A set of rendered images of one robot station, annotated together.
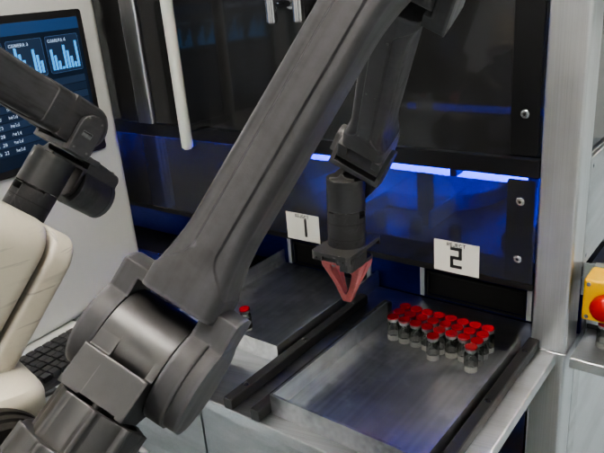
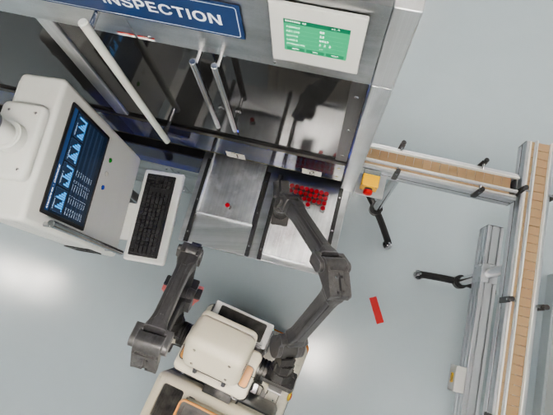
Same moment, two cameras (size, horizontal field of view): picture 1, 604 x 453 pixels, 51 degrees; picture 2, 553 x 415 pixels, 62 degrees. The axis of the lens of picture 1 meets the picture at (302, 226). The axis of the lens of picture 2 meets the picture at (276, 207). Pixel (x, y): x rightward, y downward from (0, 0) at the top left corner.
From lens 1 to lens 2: 1.46 m
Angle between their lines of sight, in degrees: 55
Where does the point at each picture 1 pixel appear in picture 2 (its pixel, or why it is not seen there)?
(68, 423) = (285, 372)
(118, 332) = (285, 355)
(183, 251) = (296, 342)
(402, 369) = not seen: hidden behind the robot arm
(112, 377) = (289, 362)
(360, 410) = (291, 244)
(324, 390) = (275, 237)
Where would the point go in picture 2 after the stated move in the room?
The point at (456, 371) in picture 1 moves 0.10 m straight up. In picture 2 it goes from (317, 212) to (318, 207)
